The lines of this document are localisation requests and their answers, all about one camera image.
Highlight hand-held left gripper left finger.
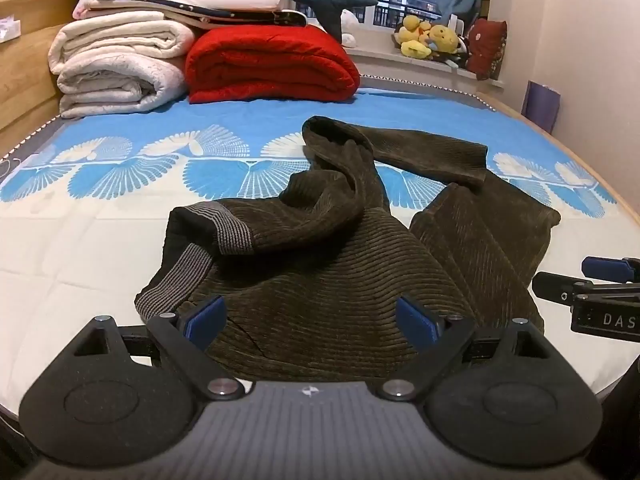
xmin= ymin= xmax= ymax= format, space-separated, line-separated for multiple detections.
xmin=74 ymin=295 xmax=247 ymax=402

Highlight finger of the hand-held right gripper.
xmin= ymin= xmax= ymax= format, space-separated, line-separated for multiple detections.
xmin=532 ymin=271 xmax=581 ymax=307
xmin=581 ymin=256 xmax=640 ymax=282

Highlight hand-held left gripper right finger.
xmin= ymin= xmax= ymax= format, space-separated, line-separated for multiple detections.
xmin=376 ymin=295 xmax=550 ymax=402

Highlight dark brown corduroy pants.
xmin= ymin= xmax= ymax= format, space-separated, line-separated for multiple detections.
xmin=134 ymin=116 xmax=562 ymax=383

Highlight blue white feather-print bed sheet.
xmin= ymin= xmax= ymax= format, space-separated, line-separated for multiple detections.
xmin=0 ymin=87 xmax=640 ymax=417

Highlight dark red cushion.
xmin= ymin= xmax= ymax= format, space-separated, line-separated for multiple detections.
xmin=465 ymin=18 xmax=509 ymax=81

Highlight white windowsill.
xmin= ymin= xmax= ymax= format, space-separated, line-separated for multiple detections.
xmin=344 ymin=46 xmax=477 ymax=82

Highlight red folded quilt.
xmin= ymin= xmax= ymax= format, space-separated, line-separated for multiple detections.
xmin=185 ymin=24 xmax=362 ymax=105

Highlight yellow plush toy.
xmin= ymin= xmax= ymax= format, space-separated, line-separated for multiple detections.
xmin=425 ymin=24 xmax=462 ymax=62
xmin=399 ymin=15 xmax=435 ymax=59

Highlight cream folded blanket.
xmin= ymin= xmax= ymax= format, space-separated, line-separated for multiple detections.
xmin=48 ymin=10 xmax=197 ymax=75

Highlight navy patterned folded blanket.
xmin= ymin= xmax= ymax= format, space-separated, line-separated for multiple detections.
xmin=150 ymin=2 xmax=309 ymax=29

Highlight tissue box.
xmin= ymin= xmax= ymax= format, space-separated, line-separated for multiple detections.
xmin=0 ymin=16 xmax=23 ymax=44

